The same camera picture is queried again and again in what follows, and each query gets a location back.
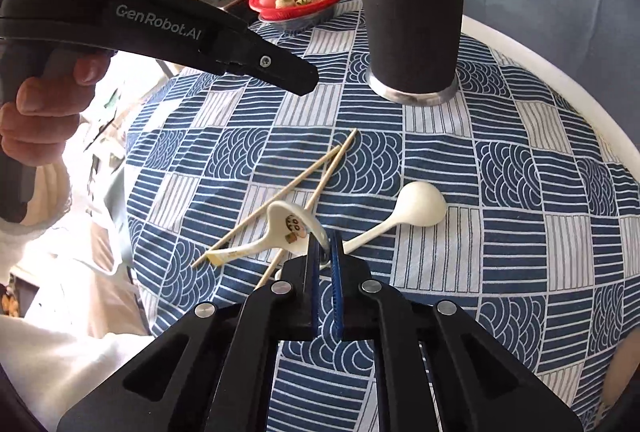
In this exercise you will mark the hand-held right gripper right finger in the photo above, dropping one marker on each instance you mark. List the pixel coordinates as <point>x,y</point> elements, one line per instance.
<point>337,292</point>

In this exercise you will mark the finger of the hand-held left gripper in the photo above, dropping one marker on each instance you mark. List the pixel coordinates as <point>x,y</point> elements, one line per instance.
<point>280,64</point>

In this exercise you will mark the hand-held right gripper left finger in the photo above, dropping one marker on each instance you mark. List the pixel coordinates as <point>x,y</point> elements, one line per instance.
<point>314,292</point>

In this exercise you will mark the person's left hand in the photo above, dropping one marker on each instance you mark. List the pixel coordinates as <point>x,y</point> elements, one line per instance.
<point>40,112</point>

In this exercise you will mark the bamboo chopstick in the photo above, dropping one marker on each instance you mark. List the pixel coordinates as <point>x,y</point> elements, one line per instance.
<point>265,207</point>
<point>330,172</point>

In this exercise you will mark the black cylindrical utensil holder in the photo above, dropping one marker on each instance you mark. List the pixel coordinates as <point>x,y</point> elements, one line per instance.
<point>410,27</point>

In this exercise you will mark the red fruit bowl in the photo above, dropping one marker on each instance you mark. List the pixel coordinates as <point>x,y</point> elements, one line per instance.
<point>280,14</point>

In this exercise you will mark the blue patterned tablecloth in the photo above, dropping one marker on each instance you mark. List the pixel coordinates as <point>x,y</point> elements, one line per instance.
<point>500,212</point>

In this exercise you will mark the person's left forearm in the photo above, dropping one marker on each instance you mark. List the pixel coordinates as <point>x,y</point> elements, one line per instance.
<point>50,197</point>

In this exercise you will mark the plain white ceramic spoon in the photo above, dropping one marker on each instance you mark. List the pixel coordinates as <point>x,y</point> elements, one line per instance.
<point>420,207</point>

